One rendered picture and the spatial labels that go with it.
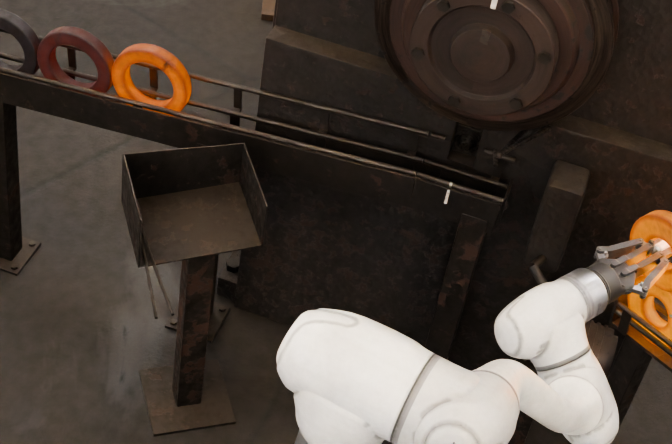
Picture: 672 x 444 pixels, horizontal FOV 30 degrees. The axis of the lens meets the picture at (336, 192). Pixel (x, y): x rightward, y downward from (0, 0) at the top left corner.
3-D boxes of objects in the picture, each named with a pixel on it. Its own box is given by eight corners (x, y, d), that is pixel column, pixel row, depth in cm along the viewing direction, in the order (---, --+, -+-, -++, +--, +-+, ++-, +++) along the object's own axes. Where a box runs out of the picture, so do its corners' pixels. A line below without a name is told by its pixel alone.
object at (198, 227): (116, 373, 310) (122, 153, 262) (220, 358, 318) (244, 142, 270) (130, 440, 296) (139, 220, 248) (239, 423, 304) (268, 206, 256)
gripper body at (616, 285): (570, 288, 228) (605, 268, 232) (604, 318, 223) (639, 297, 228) (579, 259, 223) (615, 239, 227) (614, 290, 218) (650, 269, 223)
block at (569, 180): (530, 234, 284) (556, 154, 268) (564, 245, 283) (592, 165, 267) (520, 265, 276) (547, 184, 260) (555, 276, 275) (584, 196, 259)
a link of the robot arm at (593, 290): (581, 335, 221) (605, 321, 224) (593, 301, 215) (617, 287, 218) (546, 302, 226) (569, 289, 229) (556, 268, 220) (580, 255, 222)
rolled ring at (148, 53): (104, 45, 279) (111, 38, 282) (117, 113, 291) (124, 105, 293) (180, 55, 274) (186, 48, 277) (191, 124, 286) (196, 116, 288)
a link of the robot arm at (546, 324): (538, 278, 225) (568, 345, 225) (474, 314, 217) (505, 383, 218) (576, 271, 215) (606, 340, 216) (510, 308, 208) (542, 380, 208)
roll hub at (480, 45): (404, 78, 252) (430, -42, 233) (539, 119, 247) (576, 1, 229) (396, 93, 247) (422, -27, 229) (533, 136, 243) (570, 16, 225)
